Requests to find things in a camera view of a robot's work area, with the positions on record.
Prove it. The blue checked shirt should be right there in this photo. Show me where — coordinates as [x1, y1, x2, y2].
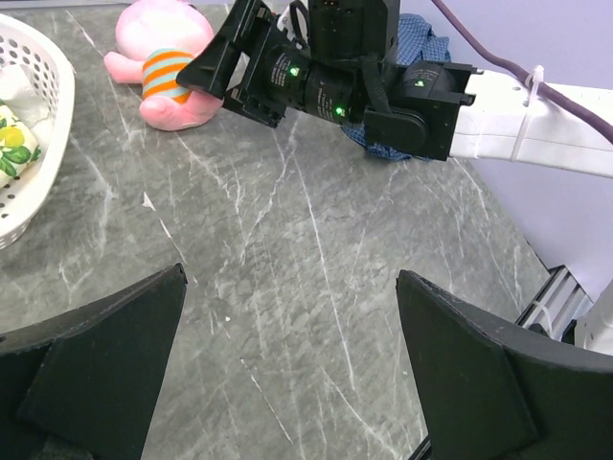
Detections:
[342, 13, 451, 162]

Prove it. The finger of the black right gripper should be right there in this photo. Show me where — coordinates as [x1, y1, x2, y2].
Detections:
[176, 0, 268, 94]

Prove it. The white cloth in basket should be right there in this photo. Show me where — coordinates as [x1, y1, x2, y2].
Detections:
[1, 64, 53, 148]

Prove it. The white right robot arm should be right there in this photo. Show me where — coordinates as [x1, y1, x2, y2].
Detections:
[177, 1, 612, 177]

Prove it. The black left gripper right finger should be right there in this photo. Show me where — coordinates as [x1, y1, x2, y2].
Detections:
[396, 270, 612, 459]

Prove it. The white perforated plastic basket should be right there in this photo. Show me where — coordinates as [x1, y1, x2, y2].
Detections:
[1, 14, 76, 248]

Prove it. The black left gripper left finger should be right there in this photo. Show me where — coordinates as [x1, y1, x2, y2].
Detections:
[1, 264, 187, 459]

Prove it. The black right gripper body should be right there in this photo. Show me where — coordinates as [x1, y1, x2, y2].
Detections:
[223, 1, 307, 127]

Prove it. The pink pig plush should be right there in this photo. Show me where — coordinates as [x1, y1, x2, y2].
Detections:
[103, 1, 222, 131]

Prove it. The lemon print cloth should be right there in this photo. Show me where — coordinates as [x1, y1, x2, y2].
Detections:
[0, 101, 42, 187]

